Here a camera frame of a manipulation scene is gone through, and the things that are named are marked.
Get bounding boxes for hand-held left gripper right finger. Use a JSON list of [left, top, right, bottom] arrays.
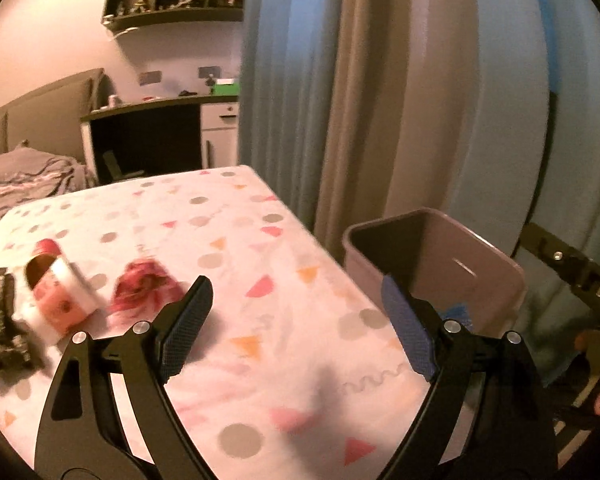
[[380, 275, 557, 480]]

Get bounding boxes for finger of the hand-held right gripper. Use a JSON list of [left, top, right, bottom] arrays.
[[522, 222, 591, 292]]

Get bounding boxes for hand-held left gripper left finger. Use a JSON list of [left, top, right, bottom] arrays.
[[34, 275, 216, 480]]

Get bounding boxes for grey trash bin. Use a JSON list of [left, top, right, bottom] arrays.
[[342, 208, 526, 361]]

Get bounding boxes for person's right hand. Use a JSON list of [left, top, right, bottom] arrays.
[[574, 330, 600, 413]]

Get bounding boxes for red crumpled plastic bag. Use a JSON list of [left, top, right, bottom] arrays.
[[109, 257, 186, 324]]

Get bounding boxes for pink and white cup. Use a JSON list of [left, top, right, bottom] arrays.
[[22, 239, 102, 347]]

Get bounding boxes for light blue curtain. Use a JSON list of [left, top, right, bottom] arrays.
[[237, 0, 600, 401]]

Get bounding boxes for dark chair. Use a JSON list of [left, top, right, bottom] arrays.
[[102, 150, 147, 184]]

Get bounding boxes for black crumpled wrapper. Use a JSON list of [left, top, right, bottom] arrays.
[[0, 267, 44, 377]]

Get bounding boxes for white drawer cabinet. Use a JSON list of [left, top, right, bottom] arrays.
[[200, 102, 241, 171]]

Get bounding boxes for grey crumpled blanket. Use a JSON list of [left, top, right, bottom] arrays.
[[0, 146, 99, 241]]

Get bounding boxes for beige curtain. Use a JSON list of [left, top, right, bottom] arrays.
[[312, 0, 462, 257]]

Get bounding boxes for dark desk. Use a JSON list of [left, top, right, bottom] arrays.
[[80, 94, 242, 186]]

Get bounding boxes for grey padded headboard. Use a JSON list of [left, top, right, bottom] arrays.
[[0, 67, 113, 171]]

